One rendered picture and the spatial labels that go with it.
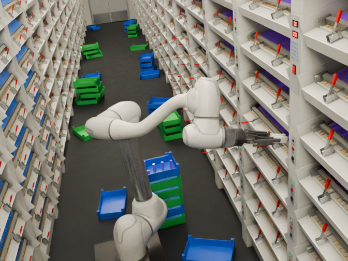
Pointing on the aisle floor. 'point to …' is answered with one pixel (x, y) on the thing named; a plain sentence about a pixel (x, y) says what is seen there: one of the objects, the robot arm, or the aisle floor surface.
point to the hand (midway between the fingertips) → (278, 138)
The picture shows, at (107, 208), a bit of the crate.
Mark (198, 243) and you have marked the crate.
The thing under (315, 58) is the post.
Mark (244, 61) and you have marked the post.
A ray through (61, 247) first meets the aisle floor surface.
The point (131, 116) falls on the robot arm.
